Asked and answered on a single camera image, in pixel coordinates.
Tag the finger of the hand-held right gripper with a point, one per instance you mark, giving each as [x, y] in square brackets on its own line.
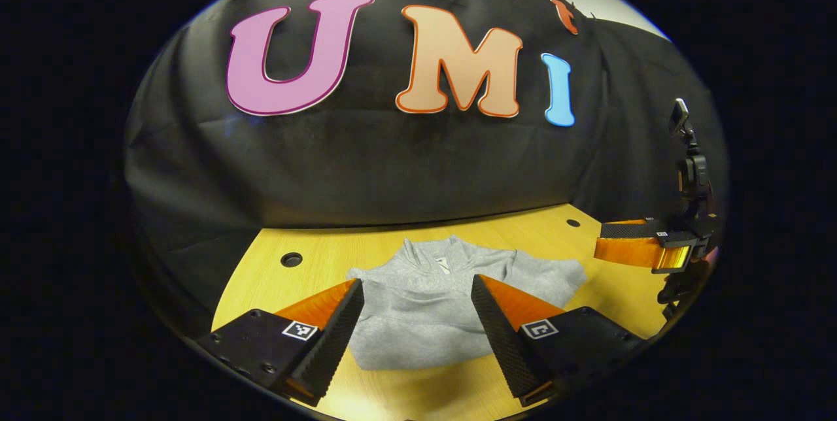
[631, 230]

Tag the black backdrop cloth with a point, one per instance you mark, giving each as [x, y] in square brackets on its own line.
[425, 166]

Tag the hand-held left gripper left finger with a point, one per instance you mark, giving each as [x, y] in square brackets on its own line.
[337, 336]

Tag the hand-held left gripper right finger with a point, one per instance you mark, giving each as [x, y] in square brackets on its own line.
[500, 336]

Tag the grey sweatshirt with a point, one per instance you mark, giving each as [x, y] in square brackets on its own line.
[418, 316]

